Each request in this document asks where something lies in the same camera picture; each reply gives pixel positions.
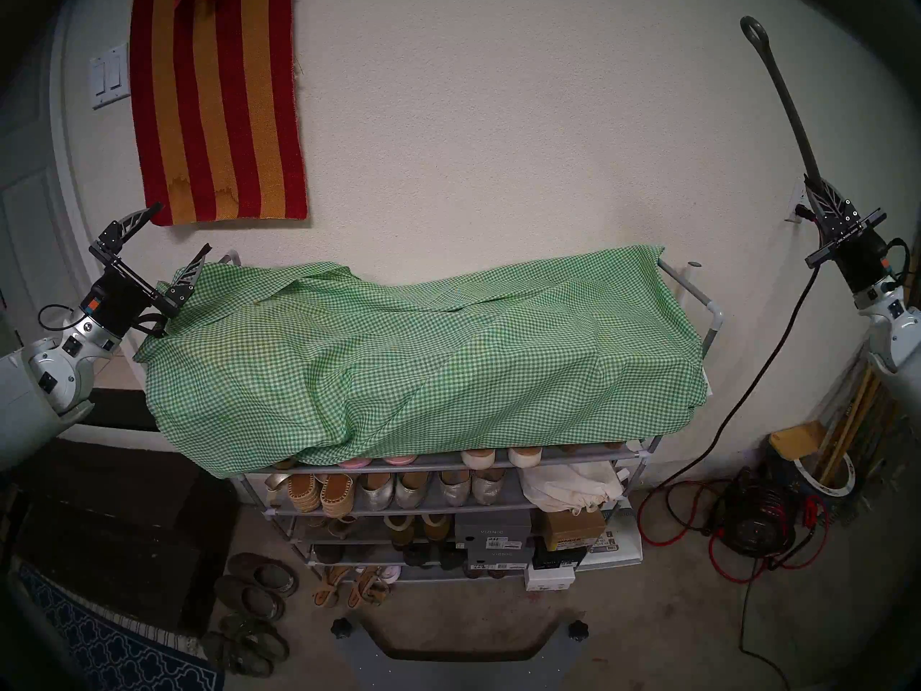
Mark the white light switch plate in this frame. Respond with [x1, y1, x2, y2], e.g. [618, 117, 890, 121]
[90, 43, 131, 110]

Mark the flat white labelled box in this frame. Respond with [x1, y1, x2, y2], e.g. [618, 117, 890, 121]
[579, 506, 643, 572]

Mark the black cable reel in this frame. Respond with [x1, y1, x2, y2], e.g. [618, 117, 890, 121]
[709, 466, 807, 559]

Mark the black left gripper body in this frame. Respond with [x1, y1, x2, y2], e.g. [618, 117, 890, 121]
[78, 240, 181, 335]

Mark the brown cardboard box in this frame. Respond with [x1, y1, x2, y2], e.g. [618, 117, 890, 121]
[541, 508, 609, 551]

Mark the dark brown trunk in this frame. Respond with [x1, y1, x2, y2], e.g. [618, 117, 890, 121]
[11, 438, 242, 633]

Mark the yellow wooden stick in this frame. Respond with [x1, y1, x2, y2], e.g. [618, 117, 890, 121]
[824, 369, 880, 485]

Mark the brown clog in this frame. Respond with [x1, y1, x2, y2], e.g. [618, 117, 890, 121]
[214, 574, 286, 622]
[227, 553, 299, 598]

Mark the red yellow striped wall rug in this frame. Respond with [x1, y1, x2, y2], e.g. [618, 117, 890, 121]
[130, 0, 309, 227]

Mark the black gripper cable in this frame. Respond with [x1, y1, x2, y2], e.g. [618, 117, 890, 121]
[881, 236, 913, 296]
[37, 304, 168, 338]

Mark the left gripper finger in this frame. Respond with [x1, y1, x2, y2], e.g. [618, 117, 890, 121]
[163, 243, 214, 306]
[97, 202, 165, 256]

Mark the tan strappy sandal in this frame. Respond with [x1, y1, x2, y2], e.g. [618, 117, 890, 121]
[348, 567, 389, 610]
[313, 566, 348, 608]

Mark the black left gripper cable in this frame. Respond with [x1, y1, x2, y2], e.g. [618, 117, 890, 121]
[37, 304, 168, 338]

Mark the black curved base handle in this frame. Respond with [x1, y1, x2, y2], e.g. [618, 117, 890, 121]
[360, 618, 569, 663]

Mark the grey robot base platform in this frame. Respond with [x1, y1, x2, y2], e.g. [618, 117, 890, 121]
[335, 625, 587, 691]

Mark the small white box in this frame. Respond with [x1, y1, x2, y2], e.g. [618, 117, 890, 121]
[525, 564, 576, 592]

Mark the grey Vionic shoe box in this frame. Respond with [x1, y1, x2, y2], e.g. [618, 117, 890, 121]
[460, 543, 535, 572]
[455, 510, 533, 546]

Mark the blue patterned rug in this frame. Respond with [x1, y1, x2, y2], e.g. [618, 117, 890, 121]
[18, 564, 224, 691]

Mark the long grey metal shoehorn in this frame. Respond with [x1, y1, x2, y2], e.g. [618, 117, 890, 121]
[740, 16, 825, 194]

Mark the yellow cardboard box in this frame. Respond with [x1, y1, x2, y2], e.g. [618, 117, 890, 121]
[770, 422, 827, 461]

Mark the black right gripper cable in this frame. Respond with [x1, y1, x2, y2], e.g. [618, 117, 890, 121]
[881, 236, 913, 296]

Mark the thin black floor cable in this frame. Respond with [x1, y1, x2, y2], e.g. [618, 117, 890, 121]
[740, 571, 796, 691]

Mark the grey metal shoe rack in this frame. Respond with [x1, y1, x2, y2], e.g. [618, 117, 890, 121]
[218, 250, 724, 586]

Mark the brown strap sandal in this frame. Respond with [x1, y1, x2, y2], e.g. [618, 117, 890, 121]
[306, 515, 360, 541]

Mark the green white gingham cloth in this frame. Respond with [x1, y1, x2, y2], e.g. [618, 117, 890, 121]
[133, 245, 709, 479]

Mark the cream cloth bag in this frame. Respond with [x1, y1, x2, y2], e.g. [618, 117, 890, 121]
[518, 461, 625, 515]

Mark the olive strap sandal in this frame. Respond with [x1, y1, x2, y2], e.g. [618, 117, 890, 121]
[219, 614, 290, 661]
[204, 631, 274, 677]

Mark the red cable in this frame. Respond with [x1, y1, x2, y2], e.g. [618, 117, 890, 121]
[637, 479, 830, 584]

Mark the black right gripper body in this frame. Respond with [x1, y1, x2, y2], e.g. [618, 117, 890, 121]
[805, 207, 894, 295]

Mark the black door step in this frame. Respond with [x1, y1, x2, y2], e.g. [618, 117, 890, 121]
[72, 386, 160, 433]

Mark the tan espadrille sandal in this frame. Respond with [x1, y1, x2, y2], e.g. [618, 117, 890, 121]
[320, 474, 356, 518]
[265, 472, 322, 512]

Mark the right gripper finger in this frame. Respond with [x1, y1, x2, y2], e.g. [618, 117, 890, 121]
[815, 178, 861, 232]
[802, 177, 838, 235]

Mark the dark bucket with white rim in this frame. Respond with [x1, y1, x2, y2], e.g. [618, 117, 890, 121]
[791, 448, 857, 525]

